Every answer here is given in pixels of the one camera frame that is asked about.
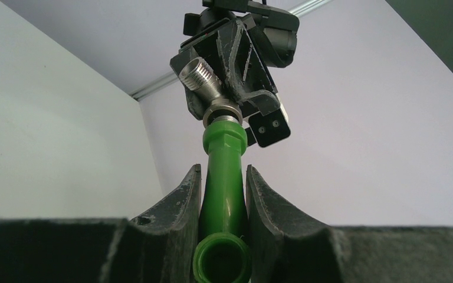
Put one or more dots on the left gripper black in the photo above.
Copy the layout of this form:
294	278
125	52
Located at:
241	53

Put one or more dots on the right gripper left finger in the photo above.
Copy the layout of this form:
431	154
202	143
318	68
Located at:
154	246

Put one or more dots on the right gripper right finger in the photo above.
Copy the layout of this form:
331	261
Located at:
288	245

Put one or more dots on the silver metal elbow fitting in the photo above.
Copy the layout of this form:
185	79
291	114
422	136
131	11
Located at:
198	77

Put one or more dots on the green water faucet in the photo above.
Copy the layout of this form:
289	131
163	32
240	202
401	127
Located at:
222	253

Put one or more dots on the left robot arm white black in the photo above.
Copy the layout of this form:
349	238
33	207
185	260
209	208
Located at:
266	16

